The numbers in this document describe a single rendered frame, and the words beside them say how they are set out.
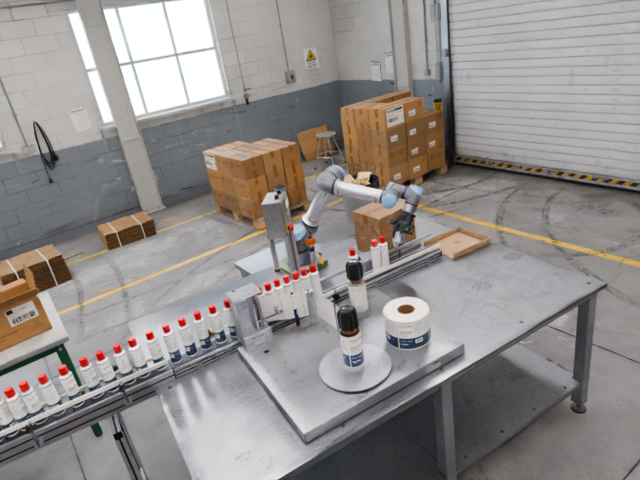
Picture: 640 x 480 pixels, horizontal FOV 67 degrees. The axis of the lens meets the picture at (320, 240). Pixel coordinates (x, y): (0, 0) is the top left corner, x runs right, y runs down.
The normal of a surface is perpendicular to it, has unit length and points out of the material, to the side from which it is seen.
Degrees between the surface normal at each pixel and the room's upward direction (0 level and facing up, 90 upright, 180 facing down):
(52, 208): 90
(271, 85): 90
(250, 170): 90
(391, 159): 90
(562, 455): 0
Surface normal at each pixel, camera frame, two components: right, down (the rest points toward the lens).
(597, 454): -0.15, -0.90
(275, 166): 0.61, 0.26
